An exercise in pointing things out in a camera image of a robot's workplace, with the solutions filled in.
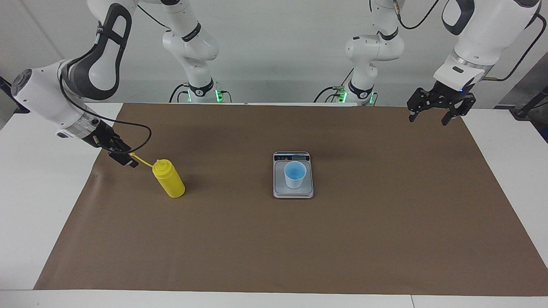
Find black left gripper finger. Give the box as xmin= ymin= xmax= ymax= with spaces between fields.
xmin=407 ymin=88 xmax=429 ymax=123
xmin=441 ymin=96 xmax=477 ymax=126

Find yellow squeeze seasoning bottle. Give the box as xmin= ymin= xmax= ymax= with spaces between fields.
xmin=130 ymin=153 xmax=186 ymax=198

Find light blue plastic cup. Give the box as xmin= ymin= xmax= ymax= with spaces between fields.
xmin=284 ymin=161 xmax=307 ymax=189

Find silver digital kitchen scale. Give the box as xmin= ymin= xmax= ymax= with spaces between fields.
xmin=273 ymin=151 xmax=314 ymax=199

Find black clamp stand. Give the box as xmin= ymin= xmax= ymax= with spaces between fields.
xmin=509 ymin=86 xmax=548 ymax=119
xmin=0 ymin=76 xmax=30 ymax=114

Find brown table mat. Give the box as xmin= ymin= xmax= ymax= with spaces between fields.
xmin=33 ymin=103 xmax=548 ymax=296

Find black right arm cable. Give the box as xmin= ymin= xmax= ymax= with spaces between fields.
xmin=60 ymin=4 xmax=172 ymax=155

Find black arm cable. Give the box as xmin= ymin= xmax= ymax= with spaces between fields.
xmin=390 ymin=0 xmax=548 ymax=82
xmin=60 ymin=4 xmax=172 ymax=155

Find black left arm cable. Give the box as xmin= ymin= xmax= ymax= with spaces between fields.
xmin=390 ymin=0 xmax=548 ymax=82

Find black base power cable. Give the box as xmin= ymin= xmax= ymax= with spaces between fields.
xmin=169 ymin=83 xmax=191 ymax=103
xmin=313 ymin=68 xmax=354 ymax=103

